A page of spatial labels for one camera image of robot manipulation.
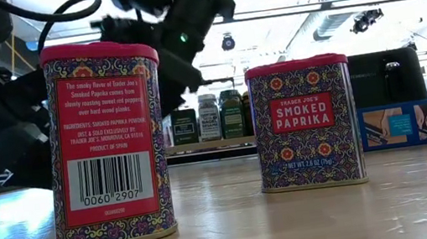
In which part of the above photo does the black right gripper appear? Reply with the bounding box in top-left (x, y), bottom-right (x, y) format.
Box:
top-left (94, 0), bottom-right (253, 125)

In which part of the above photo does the black pepper spice tin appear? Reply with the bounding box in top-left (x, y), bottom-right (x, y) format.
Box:
top-left (168, 106), bottom-right (201, 148)

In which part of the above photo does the white-lidded seasoning jar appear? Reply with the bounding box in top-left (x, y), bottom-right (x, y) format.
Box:
top-left (194, 92), bottom-right (225, 143)

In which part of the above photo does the green-lidded spice jar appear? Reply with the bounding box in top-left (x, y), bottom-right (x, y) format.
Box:
top-left (216, 87), bottom-right (248, 141)

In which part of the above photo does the red-lidded paprika spice tin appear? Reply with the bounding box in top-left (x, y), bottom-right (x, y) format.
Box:
top-left (23, 30), bottom-right (186, 239)
top-left (242, 50), bottom-right (371, 200)

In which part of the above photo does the black ceiling track bar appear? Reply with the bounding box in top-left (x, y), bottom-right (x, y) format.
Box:
top-left (210, 0), bottom-right (409, 29)

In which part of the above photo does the black ceiling-mounted device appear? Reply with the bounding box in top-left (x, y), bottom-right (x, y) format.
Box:
top-left (349, 7), bottom-right (388, 35)

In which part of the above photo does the blue plastic wrap box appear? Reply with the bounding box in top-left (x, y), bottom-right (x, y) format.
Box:
top-left (357, 99), bottom-right (427, 156)

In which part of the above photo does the round black hanging camera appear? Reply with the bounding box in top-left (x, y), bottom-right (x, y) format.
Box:
top-left (219, 31), bottom-right (238, 53)

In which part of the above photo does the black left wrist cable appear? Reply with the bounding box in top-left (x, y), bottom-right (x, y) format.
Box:
top-left (0, 0), bottom-right (109, 59)

